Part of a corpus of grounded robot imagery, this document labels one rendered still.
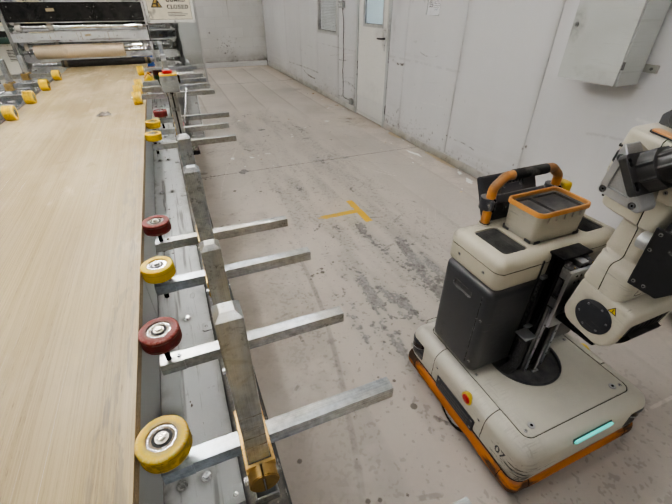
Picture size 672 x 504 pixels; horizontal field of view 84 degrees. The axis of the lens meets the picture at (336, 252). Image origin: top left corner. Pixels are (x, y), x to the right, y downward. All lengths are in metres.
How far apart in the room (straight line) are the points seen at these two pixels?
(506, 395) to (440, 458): 0.36
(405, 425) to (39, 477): 1.31
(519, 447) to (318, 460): 0.72
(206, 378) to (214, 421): 0.14
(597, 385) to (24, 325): 1.78
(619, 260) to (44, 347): 1.37
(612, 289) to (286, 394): 1.30
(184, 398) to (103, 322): 0.30
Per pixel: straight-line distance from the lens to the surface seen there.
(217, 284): 0.74
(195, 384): 1.13
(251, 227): 1.32
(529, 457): 1.49
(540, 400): 1.62
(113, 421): 0.77
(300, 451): 1.68
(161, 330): 0.87
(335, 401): 0.78
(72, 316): 1.01
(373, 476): 1.63
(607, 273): 1.24
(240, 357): 0.52
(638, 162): 0.98
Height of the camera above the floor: 1.47
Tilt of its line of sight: 34 degrees down
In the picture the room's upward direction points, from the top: straight up
